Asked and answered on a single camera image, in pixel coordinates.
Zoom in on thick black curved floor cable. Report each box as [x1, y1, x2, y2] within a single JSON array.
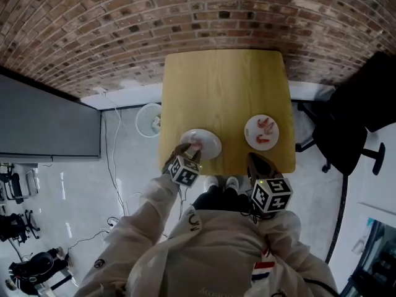
[[324, 173, 350, 264]]

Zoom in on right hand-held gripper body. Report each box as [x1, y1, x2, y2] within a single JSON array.
[[249, 171, 294, 218]]

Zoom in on person's black trousers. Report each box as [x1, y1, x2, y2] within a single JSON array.
[[191, 186, 251, 213]]

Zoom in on white floor cable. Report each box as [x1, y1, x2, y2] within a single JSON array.
[[100, 91, 146, 228]]

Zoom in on metal shelf rack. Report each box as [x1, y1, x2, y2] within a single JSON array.
[[349, 217, 396, 297]]

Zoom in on person's left white shoe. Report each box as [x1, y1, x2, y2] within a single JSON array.
[[204, 175, 219, 191]]

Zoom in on large white plate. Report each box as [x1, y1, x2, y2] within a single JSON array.
[[179, 128, 223, 161]]

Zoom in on person's left forearm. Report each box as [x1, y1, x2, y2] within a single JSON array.
[[123, 173, 182, 244]]

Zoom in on white mesh wastebasket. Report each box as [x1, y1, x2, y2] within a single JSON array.
[[136, 103, 162, 138]]

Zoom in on person's cream jacket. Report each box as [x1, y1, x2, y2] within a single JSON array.
[[72, 174, 341, 297]]

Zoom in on thin black floor cable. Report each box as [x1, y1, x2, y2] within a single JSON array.
[[66, 229, 109, 252]]

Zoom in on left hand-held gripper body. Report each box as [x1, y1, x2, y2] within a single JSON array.
[[169, 155, 200, 187]]

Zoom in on grey partition panel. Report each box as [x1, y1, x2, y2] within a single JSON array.
[[0, 72, 102, 163]]

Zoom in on black high-back office chair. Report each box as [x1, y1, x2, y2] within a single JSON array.
[[295, 51, 396, 176]]

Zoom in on person's right forearm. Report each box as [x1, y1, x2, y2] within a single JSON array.
[[259, 210, 303, 259]]

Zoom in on white plate with shrimp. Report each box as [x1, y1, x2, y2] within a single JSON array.
[[244, 114, 280, 151]]

